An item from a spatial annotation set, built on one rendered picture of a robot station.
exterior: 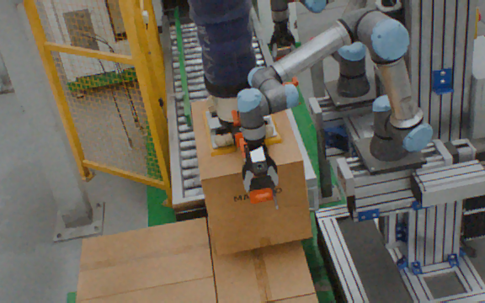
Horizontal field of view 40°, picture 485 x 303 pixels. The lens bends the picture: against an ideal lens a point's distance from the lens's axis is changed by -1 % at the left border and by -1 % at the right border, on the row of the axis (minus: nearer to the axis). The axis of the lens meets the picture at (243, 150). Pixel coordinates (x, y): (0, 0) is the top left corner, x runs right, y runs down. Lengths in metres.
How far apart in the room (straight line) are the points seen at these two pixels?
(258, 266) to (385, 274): 0.69
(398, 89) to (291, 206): 0.70
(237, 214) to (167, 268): 0.49
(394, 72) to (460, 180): 0.60
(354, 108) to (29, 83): 1.72
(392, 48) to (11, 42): 2.10
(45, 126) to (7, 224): 0.91
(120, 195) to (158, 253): 1.37
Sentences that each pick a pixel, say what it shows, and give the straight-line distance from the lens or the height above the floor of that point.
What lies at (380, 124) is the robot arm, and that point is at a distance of 2.51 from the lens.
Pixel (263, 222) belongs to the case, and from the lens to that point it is 2.70.
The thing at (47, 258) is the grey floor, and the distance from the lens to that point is 4.10.
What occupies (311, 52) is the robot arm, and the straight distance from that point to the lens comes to 2.21.
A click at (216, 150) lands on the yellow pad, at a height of 1.09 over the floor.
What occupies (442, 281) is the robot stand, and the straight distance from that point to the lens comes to 3.28.
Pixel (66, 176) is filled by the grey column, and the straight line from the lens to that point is 4.00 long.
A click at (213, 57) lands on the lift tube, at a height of 1.45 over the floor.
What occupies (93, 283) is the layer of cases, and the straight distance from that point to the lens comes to 3.03.
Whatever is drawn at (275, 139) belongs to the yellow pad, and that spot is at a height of 1.09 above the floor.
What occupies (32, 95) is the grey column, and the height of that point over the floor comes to 0.95.
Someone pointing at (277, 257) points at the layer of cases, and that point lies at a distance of 2.92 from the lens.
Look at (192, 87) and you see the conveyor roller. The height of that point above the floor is 0.55.
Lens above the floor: 2.58
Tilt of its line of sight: 35 degrees down
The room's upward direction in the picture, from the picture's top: 9 degrees counter-clockwise
